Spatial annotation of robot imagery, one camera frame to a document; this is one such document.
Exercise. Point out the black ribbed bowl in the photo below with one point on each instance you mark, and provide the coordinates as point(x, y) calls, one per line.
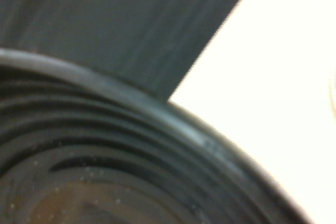
point(100, 156)

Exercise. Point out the silver metal plate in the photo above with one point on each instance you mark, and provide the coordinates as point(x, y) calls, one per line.
point(331, 95)

